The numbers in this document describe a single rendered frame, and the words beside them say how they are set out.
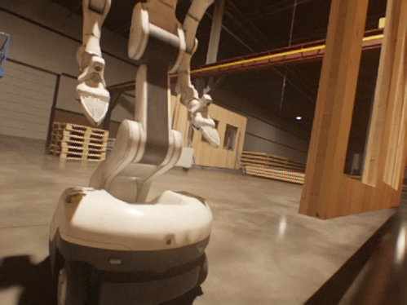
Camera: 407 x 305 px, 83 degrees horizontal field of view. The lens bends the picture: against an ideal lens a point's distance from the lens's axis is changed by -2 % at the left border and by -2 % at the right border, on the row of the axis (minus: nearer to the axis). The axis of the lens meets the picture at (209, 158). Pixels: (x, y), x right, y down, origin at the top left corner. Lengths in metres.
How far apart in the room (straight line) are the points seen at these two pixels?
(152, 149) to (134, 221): 0.28
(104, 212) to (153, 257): 0.20
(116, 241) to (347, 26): 1.02
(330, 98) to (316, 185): 0.30
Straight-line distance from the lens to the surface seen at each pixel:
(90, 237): 0.76
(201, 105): 1.07
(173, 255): 0.80
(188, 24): 1.42
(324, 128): 0.90
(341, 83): 0.94
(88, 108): 0.79
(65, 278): 0.86
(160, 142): 0.89
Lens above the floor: 0.54
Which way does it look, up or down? level
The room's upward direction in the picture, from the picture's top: 9 degrees clockwise
